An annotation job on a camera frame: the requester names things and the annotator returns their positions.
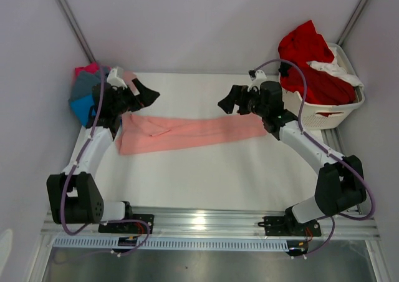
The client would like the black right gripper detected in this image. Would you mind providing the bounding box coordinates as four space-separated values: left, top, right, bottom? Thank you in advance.
218 85 269 118

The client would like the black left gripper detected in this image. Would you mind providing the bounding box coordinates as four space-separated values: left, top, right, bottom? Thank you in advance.
111 79 159 116

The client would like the salmon pink t shirt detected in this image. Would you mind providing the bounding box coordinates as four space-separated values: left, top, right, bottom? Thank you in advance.
115 114 267 155

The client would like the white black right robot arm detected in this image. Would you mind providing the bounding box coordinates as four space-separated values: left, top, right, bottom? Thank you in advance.
218 81 367 235

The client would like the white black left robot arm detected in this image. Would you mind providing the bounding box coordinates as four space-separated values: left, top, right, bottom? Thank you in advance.
46 78 160 233

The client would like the pale pink folded shirt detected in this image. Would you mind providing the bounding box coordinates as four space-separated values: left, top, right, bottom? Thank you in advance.
123 71 137 85

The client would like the magenta folded shirt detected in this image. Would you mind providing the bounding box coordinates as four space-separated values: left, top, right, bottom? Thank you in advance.
74 62 99 77

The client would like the grey blue folded shirt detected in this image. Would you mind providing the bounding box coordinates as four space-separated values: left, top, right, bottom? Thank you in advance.
69 71 100 102

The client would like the blue folded t shirt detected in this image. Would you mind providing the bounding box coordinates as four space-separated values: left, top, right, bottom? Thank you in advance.
69 95 96 127

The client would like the black garment in basket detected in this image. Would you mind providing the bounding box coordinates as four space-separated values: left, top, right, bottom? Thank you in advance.
279 62 292 78

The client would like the white laundry basket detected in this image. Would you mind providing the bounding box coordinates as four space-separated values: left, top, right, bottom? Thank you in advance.
282 43 365 130

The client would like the dark red shirt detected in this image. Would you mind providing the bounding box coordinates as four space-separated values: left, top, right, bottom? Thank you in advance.
280 67 355 105

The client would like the bright red shirt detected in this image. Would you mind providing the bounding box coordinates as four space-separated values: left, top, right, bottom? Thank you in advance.
277 20 334 67

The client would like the white shirt in basket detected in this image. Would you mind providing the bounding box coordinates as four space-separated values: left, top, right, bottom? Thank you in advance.
307 47 364 87

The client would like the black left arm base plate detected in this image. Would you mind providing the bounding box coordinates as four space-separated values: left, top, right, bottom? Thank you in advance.
98 214 155 235

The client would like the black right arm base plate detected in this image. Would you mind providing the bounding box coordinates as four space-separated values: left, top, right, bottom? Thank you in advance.
257 216 322 237

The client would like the white slotted cable duct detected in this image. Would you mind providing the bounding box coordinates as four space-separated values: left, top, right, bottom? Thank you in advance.
53 236 289 252

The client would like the left aluminium corner post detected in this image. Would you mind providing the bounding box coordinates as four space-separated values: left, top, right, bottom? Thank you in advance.
55 0 96 63

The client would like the aluminium corner post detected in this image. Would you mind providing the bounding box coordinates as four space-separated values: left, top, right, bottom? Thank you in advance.
336 0 371 46
55 0 96 63

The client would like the right aluminium corner post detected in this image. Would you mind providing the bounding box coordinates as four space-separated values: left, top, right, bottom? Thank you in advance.
336 0 371 46

